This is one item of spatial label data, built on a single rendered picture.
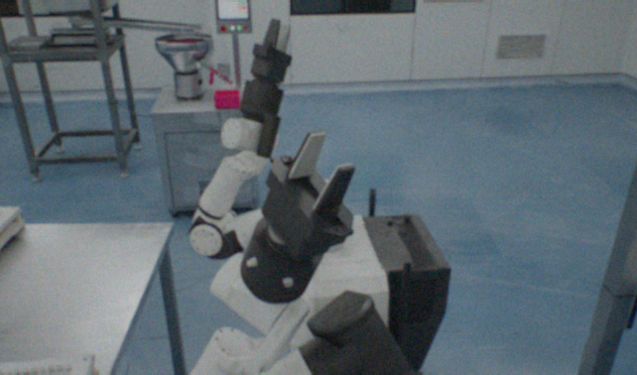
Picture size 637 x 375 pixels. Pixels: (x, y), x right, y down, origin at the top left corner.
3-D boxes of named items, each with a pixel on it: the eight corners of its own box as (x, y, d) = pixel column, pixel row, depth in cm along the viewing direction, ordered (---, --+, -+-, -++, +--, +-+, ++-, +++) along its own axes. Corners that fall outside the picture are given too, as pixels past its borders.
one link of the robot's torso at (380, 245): (400, 309, 135) (411, 179, 119) (447, 424, 105) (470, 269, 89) (280, 318, 132) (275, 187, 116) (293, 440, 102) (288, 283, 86)
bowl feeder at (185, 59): (158, 104, 345) (149, 45, 328) (166, 88, 377) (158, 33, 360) (236, 102, 350) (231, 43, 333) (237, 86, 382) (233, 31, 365)
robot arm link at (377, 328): (329, 397, 91) (397, 351, 93) (342, 425, 82) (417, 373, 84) (294, 340, 89) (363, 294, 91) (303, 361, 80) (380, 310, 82)
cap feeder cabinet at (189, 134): (166, 221, 365) (150, 112, 331) (176, 184, 415) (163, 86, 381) (260, 215, 371) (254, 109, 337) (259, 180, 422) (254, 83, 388)
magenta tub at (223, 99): (214, 109, 337) (213, 95, 333) (215, 103, 348) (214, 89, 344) (240, 108, 339) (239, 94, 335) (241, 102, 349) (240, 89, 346)
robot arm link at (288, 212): (307, 245, 53) (272, 315, 60) (376, 224, 59) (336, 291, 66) (244, 160, 59) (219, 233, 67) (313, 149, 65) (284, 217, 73)
